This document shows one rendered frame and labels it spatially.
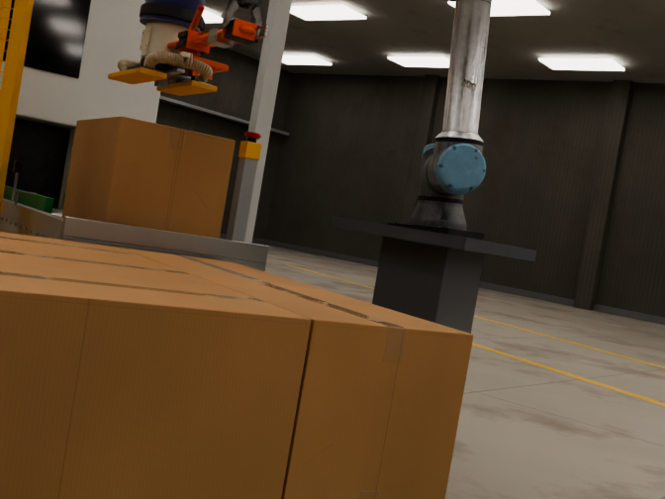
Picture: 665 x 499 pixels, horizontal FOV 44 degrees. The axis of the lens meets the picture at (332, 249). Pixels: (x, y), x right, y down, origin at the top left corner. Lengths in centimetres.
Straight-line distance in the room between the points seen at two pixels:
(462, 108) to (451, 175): 21
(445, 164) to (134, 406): 141
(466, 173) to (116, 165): 110
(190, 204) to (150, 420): 148
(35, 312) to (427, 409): 81
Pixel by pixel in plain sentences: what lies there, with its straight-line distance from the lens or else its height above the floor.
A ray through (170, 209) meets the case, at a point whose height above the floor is 68.
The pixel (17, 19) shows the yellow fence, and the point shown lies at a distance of 342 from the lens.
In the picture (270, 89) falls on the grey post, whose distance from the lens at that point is 606.
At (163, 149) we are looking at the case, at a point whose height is 87.
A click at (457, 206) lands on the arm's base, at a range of 275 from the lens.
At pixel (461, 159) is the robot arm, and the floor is 98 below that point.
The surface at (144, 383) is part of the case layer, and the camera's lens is 143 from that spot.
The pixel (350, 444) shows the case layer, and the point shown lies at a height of 31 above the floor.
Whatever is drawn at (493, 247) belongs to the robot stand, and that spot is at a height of 74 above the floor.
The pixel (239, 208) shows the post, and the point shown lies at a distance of 345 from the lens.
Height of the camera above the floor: 72
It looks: 2 degrees down
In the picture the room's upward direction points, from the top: 10 degrees clockwise
